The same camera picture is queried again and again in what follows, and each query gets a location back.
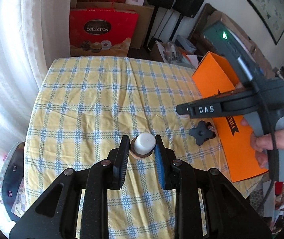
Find white cap small bottle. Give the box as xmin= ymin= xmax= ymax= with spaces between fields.
xmin=130 ymin=132 xmax=156 ymax=160

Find black star knob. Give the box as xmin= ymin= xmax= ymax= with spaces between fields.
xmin=189 ymin=120 xmax=216 ymax=146

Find orange-flap cardboard box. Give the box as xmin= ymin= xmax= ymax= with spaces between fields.
xmin=192 ymin=52 xmax=267 ymax=182

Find yellow plaid tablecloth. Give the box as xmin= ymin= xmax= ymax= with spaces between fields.
xmin=24 ymin=56 xmax=265 ymax=239

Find right black speaker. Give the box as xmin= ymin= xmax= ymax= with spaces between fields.
xmin=169 ymin=0 xmax=205 ymax=41

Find red chocolate collection box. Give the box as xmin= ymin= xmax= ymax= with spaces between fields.
xmin=69 ymin=8 xmax=138 ymax=57

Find white sheer curtain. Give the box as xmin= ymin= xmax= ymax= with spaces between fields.
xmin=0 ymin=0 xmax=71 ymax=233

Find black cable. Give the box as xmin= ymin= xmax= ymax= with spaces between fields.
xmin=236 ymin=56 xmax=280 ymax=220

